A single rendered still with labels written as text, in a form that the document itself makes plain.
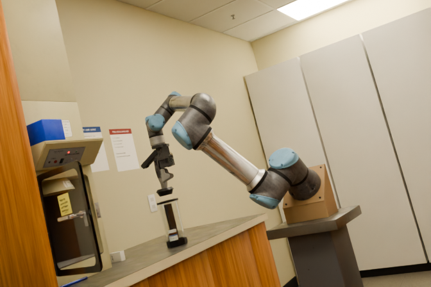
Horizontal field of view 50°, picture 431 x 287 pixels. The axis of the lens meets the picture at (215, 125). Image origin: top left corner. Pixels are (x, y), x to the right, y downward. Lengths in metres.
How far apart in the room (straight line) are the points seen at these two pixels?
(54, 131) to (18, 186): 0.25
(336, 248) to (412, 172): 2.45
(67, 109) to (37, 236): 0.61
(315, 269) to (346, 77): 2.70
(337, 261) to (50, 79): 1.45
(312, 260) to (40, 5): 1.66
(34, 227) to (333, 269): 1.18
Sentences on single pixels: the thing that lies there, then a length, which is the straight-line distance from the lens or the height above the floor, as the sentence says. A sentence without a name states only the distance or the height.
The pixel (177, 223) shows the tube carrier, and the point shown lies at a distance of 2.29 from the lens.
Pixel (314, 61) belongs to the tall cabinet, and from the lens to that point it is 4.57.
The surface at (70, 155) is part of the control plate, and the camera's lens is 2.03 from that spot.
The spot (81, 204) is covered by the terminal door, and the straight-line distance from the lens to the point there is 1.72.
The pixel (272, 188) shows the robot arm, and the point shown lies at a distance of 1.88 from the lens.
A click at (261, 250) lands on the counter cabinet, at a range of 2.79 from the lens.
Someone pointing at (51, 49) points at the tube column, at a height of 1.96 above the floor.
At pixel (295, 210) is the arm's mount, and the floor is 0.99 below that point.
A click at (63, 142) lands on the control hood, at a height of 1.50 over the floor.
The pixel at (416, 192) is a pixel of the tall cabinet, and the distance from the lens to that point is 4.39.
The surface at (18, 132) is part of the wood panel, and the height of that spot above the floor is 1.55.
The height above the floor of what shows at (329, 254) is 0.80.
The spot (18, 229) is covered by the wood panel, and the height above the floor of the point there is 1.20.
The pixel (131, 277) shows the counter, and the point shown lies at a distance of 1.83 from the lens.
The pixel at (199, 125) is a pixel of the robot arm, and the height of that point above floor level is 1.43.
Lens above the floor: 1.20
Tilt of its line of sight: 7 degrees up
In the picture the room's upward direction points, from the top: 14 degrees counter-clockwise
